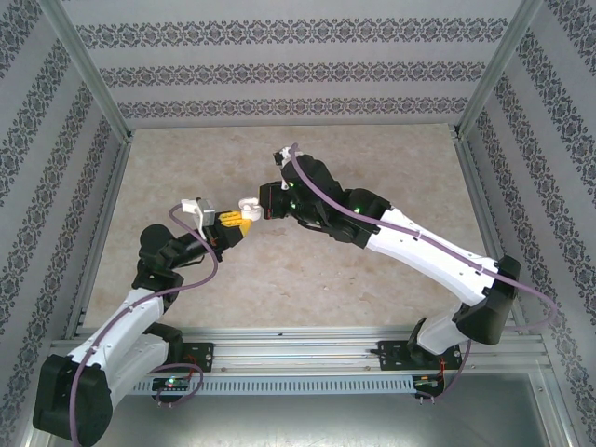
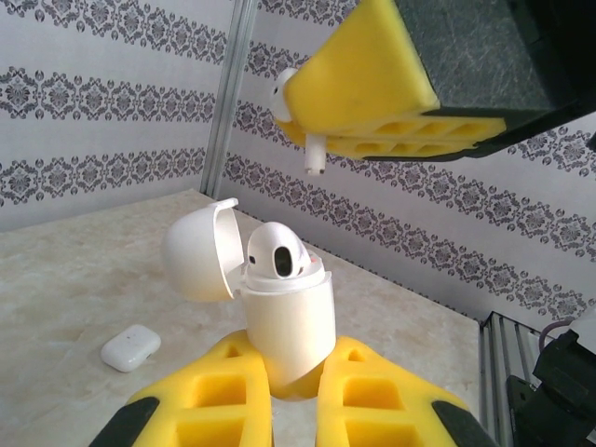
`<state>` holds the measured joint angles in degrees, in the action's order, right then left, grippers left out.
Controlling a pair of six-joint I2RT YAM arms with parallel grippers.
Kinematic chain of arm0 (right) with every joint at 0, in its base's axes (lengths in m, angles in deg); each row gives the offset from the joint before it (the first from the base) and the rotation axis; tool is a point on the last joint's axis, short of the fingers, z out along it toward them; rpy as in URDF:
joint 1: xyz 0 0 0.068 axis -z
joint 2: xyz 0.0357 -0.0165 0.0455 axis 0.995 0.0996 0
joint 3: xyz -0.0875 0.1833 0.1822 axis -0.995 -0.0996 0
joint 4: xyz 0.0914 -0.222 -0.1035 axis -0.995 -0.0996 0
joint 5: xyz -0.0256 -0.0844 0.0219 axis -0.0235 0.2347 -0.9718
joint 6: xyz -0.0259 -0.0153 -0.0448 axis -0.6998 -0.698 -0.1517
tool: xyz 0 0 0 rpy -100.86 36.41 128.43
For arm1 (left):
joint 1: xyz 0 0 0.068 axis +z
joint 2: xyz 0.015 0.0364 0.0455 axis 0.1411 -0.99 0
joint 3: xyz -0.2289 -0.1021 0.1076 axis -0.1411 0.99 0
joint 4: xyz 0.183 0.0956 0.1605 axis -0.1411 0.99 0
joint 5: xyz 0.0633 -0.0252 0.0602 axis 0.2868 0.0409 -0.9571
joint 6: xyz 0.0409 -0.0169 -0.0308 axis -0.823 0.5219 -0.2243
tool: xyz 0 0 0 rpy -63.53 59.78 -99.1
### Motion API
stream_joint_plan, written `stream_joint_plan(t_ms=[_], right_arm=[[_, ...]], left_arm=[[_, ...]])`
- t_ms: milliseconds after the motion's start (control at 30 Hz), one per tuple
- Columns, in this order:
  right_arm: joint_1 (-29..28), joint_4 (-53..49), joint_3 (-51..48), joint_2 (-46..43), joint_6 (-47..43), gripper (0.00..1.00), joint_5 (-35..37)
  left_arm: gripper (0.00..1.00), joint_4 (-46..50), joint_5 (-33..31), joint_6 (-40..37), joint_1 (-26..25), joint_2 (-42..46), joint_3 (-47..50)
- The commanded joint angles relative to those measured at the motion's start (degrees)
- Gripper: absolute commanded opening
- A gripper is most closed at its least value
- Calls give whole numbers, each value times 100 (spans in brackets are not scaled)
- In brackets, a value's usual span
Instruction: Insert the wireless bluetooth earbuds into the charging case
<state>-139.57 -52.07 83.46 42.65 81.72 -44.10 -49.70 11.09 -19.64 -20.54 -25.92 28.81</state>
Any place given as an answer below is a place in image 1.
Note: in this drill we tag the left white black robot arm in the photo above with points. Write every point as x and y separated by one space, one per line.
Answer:
125 321

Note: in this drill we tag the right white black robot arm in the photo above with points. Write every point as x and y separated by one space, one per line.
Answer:
433 261

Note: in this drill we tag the left controller circuit board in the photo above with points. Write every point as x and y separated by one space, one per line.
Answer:
172 383

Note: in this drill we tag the controller circuit board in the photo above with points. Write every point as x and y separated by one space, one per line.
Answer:
172 383
428 382

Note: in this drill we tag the grey metal sheet panel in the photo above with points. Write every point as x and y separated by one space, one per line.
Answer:
298 423

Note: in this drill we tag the right controller circuit board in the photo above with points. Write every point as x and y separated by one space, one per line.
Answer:
428 382

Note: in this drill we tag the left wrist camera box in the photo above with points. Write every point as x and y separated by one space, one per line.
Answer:
207 215

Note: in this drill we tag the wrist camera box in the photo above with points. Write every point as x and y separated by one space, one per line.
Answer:
285 153
207 215

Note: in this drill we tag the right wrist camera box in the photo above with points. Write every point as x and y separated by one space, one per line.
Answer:
285 153

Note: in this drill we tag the aluminium side rail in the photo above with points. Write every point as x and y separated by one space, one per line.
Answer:
99 233
475 186

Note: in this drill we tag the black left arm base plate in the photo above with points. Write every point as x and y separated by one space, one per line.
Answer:
205 356

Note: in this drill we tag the aluminium mounting rail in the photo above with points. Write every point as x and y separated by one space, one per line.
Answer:
298 351

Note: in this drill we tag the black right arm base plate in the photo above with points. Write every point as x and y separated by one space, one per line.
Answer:
391 356

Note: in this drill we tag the aluminium frame post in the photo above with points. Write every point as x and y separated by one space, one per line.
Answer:
88 70
496 70

